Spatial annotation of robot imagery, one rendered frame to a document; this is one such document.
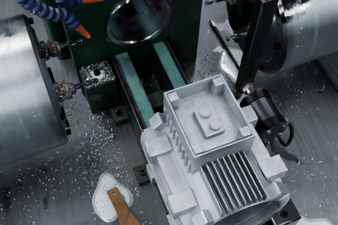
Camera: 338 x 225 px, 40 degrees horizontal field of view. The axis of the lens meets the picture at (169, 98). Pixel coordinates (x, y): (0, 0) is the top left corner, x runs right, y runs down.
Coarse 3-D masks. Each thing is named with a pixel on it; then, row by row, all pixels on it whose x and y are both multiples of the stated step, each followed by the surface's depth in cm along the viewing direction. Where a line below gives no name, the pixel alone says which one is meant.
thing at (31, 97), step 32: (0, 32) 76; (32, 32) 80; (0, 64) 73; (32, 64) 73; (0, 96) 72; (32, 96) 74; (64, 96) 81; (0, 128) 74; (32, 128) 76; (64, 128) 83; (0, 160) 78
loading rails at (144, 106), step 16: (160, 48) 105; (112, 64) 104; (128, 64) 103; (160, 64) 104; (176, 64) 104; (128, 80) 101; (160, 80) 110; (176, 80) 101; (128, 96) 97; (144, 96) 99; (160, 96) 107; (112, 112) 108; (128, 112) 104; (144, 112) 96; (144, 128) 93; (144, 176) 99
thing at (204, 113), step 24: (168, 96) 72; (192, 96) 75; (216, 96) 75; (168, 120) 75; (192, 120) 73; (216, 120) 71; (240, 120) 72; (192, 144) 71; (216, 144) 71; (240, 144) 69; (192, 168) 70
